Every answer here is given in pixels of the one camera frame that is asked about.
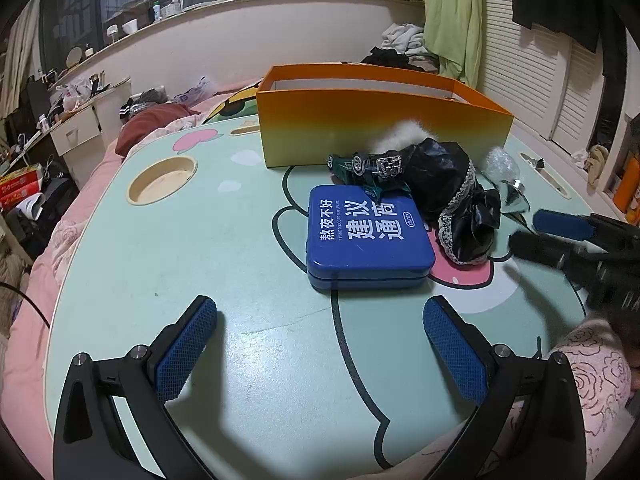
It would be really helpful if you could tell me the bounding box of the black lace cloth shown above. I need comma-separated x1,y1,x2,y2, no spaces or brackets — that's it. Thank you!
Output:
400,138,501,266

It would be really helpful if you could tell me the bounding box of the clear bubble wrap wad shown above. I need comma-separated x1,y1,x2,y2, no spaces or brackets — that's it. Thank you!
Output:
480,146,520,185

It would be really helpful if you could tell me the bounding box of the white drawer desk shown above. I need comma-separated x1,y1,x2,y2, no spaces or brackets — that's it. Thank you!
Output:
50,77,131,188

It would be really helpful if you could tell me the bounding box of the blue tin case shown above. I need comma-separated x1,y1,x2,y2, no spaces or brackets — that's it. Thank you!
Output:
306,185,435,290

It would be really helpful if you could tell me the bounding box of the orange cardboard box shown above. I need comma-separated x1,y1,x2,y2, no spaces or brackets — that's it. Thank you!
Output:
256,63,513,168

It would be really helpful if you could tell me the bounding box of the dark green toy car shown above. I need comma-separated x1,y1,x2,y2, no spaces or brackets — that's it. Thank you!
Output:
326,152,410,203

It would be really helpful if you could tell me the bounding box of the white fur pompom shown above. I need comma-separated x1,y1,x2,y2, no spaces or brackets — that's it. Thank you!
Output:
370,119,437,155

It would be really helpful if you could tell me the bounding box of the dark red pillow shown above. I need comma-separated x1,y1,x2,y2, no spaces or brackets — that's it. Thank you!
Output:
115,103,198,157

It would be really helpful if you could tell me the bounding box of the pink floral blanket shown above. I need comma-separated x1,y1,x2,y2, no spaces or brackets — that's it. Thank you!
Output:
553,313,632,479

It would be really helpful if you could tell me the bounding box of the green hanging curtain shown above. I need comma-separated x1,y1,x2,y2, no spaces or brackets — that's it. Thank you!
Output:
424,0,484,88

